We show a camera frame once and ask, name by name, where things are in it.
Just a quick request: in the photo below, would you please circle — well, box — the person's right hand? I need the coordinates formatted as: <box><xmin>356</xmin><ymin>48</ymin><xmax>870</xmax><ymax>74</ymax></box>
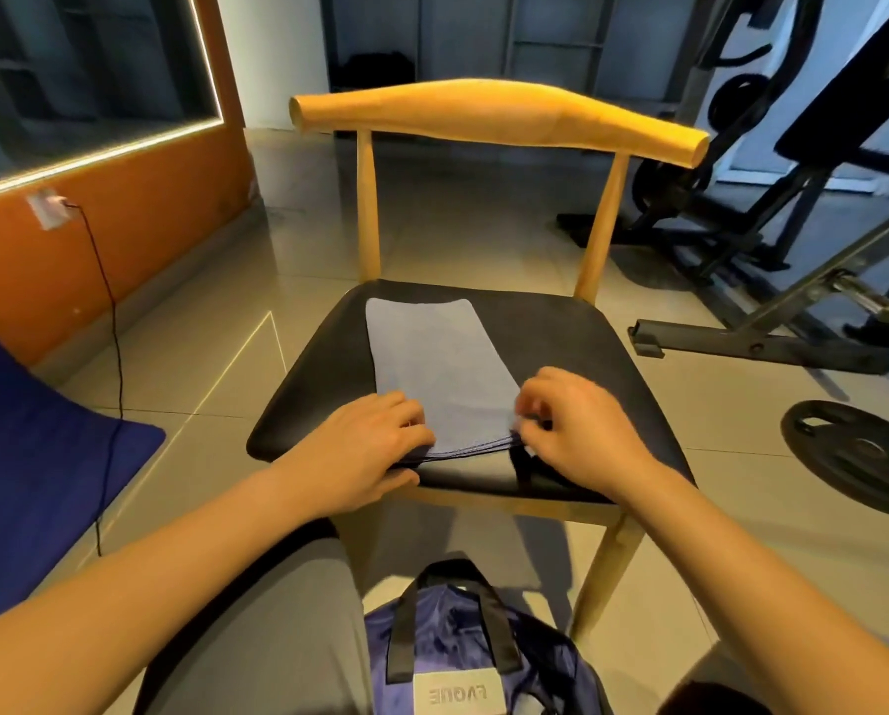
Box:
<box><xmin>513</xmin><ymin>365</ymin><xmax>658</xmax><ymax>501</ymax></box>

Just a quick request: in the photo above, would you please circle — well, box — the person's left hand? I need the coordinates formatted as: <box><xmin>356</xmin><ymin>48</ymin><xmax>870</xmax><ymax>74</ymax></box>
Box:
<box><xmin>273</xmin><ymin>389</ymin><xmax>437</xmax><ymax>518</ymax></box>

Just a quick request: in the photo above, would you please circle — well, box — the single blue-grey towel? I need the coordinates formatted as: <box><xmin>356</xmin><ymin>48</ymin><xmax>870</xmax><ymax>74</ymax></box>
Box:
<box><xmin>365</xmin><ymin>297</ymin><xmax>528</xmax><ymax>463</ymax></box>

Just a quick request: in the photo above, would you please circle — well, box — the navy blue bag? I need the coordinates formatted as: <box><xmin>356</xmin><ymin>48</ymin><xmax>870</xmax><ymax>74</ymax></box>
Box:
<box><xmin>364</xmin><ymin>558</ymin><xmax>614</xmax><ymax>715</ymax></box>

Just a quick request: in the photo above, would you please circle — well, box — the person's right forearm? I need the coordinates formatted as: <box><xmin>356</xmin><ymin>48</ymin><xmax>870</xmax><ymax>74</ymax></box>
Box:
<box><xmin>615</xmin><ymin>461</ymin><xmax>889</xmax><ymax>715</ymax></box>

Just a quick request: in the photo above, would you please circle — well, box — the person's left forearm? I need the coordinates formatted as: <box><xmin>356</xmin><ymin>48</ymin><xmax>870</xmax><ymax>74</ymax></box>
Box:
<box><xmin>0</xmin><ymin>469</ymin><xmax>321</xmax><ymax>715</ymax></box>

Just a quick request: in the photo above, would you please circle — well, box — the person's left leg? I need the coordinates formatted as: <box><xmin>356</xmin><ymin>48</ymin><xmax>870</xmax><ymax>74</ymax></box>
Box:
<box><xmin>132</xmin><ymin>520</ymin><xmax>379</xmax><ymax>715</ymax></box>

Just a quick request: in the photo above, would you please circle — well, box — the wooden chair with black seat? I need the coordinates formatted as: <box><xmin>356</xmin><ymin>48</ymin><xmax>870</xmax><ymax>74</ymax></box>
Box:
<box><xmin>246</xmin><ymin>78</ymin><xmax>711</xmax><ymax>642</ymax></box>

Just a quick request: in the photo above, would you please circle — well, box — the black and grey gym machine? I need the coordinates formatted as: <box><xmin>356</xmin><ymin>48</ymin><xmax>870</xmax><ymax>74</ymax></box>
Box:
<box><xmin>555</xmin><ymin>0</ymin><xmax>889</xmax><ymax>376</ymax></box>

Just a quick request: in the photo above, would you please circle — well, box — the loose black weight plate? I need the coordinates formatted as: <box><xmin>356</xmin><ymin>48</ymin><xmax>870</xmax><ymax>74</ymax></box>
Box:
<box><xmin>781</xmin><ymin>400</ymin><xmax>889</xmax><ymax>521</ymax></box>

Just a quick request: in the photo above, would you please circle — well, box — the dark blue mat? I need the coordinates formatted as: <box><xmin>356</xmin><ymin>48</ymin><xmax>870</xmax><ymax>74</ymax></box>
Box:
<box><xmin>0</xmin><ymin>312</ymin><xmax>167</xmax><ymax>635</ymax></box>

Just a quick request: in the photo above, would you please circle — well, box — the grey shelf unit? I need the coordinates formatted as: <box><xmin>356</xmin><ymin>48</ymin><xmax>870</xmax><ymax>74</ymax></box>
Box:
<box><xmin>320</xmin><ymin>0</ymin><xmax>714</xmax><ymax>128</ymax></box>

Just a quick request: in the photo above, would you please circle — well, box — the black cable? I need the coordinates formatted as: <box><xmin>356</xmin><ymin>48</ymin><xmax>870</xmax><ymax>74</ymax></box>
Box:
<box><xmin>60</xmin><ymin>201</ymin><xmax>128</xmax><ymax>557</ymax></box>

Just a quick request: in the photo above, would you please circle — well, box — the white wall socket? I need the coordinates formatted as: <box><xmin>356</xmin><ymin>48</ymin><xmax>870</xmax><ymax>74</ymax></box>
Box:
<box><xmin>27</xmin><ymin>189</ymin><xmax>77</xmax><ymax>232</ymax></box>

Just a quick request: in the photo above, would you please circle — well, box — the wall mirror with light strip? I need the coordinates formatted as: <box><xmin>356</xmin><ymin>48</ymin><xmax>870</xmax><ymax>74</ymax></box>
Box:
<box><xmin>0</xmin><ymin>0</ymin><xmax>226</xmax><ymax>206</ymax></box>

